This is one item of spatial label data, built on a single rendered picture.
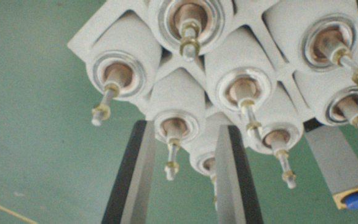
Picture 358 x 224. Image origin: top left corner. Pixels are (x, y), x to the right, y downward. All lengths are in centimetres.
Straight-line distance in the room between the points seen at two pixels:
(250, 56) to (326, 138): 30
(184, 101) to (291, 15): 18
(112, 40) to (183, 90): 13
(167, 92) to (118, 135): 46
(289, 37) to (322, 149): 29
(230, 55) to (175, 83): 11
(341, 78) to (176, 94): 24
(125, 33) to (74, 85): 41
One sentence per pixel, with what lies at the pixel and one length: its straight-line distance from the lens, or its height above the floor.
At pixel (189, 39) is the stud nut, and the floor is 33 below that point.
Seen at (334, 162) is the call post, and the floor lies 25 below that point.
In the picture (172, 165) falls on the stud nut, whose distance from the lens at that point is 29.
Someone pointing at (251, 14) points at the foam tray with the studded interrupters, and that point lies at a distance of 34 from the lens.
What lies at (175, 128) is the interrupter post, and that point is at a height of 26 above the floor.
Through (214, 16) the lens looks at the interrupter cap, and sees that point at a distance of 25.
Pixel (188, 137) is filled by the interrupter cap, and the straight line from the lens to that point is 35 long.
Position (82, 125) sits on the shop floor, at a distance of 79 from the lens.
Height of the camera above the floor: 49
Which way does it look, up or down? 49 degrees down
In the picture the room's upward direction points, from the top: 176 degrees counter-clockwise
